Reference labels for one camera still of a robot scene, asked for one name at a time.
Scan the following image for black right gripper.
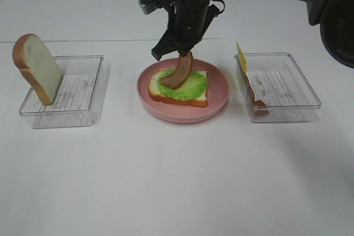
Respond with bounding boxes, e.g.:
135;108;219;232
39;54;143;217
151;0;221;61

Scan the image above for bacon strip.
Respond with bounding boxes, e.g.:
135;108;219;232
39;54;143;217
246;76;270;117
160;51;194;90

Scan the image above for green lettuce leaf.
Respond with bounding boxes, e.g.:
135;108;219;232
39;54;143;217
149;68;209;101

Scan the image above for bread slice on plate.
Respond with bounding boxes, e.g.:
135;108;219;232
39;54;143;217
148;81;207;107

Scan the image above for pink round plate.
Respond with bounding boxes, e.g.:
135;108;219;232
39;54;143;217
137;58;230;123

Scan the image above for yellow cheese slice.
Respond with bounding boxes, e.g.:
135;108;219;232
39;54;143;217
236;41;248;73

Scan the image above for clear right plastic tray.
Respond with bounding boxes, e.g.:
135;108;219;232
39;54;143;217
235;53;322;123

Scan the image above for clear plastic tray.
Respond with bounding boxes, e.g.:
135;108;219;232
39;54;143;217
19;55;110;129
235;53;322;123

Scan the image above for clear left plastic tray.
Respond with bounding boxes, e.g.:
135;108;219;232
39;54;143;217
19;55;110;129

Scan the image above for upright bread slice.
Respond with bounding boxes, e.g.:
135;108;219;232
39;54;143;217
12;34;64;106

